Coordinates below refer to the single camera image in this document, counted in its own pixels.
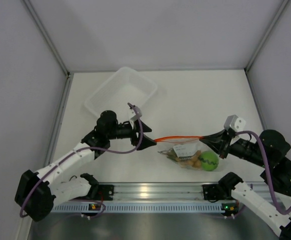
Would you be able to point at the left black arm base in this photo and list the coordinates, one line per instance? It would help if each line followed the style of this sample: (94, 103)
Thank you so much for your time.
(105, 192)

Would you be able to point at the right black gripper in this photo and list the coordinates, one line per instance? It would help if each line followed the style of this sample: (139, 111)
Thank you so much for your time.
(217, 141)

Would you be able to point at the fake green avocado half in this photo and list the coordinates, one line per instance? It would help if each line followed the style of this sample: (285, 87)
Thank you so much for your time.
(209, 160)

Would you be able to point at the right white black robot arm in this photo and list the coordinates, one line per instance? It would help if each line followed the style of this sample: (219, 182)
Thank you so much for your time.
(267, 150)

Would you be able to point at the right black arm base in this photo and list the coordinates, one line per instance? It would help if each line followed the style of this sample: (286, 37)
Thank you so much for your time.
(213, 193)

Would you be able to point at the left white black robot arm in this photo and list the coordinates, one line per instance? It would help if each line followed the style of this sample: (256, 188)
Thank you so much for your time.
(39, 191)

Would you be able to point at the fake longan fruit bunch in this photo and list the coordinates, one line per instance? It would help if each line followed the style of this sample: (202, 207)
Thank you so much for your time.
(188, 162)

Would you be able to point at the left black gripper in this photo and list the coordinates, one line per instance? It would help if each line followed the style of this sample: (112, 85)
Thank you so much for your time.
(134, 128)

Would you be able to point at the white slotted cable duct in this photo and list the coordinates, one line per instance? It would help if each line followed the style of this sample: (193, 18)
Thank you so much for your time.
(124, 207)

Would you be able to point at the clear zip top bag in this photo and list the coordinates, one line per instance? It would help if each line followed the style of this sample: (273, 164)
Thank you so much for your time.
(184, 146)

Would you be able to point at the white plastic mesh basket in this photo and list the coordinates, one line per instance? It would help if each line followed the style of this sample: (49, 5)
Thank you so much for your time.
(125, 86)

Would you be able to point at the aluminium mounting rail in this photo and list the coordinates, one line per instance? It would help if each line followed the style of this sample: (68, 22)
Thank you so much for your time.
(160, 191)

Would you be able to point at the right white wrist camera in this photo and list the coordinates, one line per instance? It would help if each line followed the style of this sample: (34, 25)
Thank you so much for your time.
(235, 123)

